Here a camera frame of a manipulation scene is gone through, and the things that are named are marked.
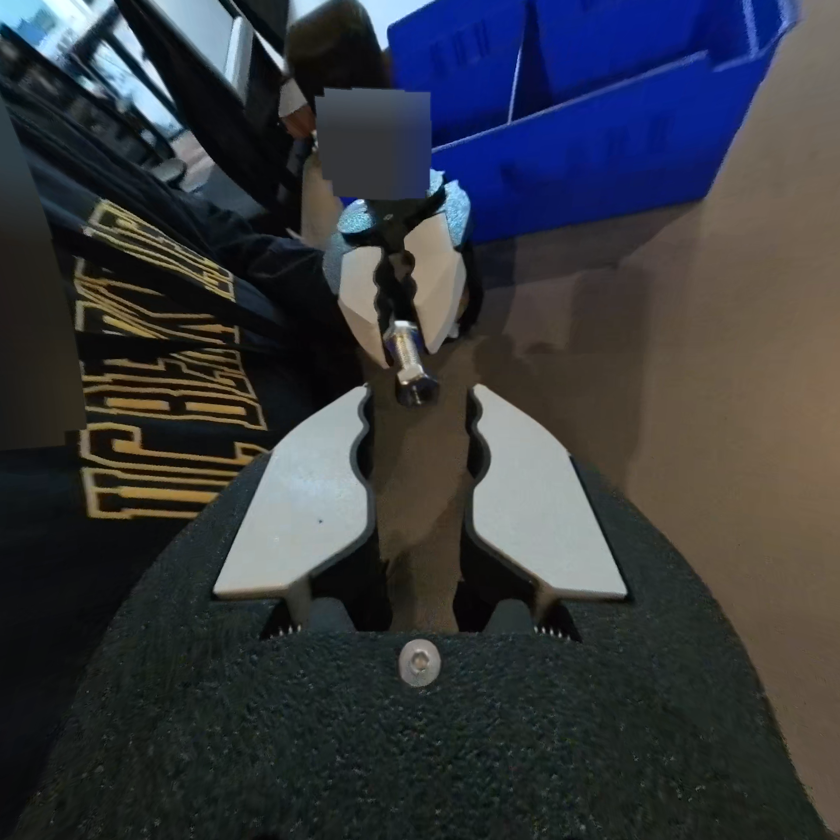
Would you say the dark sweatshirt with yellow print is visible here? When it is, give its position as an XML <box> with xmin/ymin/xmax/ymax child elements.
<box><xmin>0</xmin><ymin>39</ymin><xmax>368</xmax><ymax>821</ymax></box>

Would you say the person's left forearm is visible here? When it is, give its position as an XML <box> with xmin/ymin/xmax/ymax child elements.
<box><xmin>184</xmin><ymin>190</ymin><xmax>342</xmax><ymax>329</ymax></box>

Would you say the silver steel bolt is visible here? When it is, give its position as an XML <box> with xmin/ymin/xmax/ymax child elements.
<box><xmin>381</xmin><ymin>318</ymin><xmax>426</xmax><ymax>383</ymax></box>

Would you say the blue plastic divided bin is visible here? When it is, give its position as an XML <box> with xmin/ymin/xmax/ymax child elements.
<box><xmin>386</xmin><ymin>0</ymin><xmax>806</xmax><ymax>245</ymax></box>

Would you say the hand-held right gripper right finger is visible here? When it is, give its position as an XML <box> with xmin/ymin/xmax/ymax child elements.
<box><xmin>466</xmin><ymin>384</ymin><xmax>629</xmax><ymax>602</ymax></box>

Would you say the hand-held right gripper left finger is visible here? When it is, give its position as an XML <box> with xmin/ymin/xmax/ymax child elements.
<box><xmin>213</xmin><ymin>384</ymin><xmax>376</xmax><ymax>602</ymax></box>

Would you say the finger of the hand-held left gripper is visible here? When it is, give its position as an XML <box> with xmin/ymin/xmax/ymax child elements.
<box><xmin>336</xmin><ymin>246</ymin><xmax>392</xmax><ymax>366</ymax></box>
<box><xmin>402</xmin><ymin>213</ymin><xmax>465</xmax><ymax>355</ymax></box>

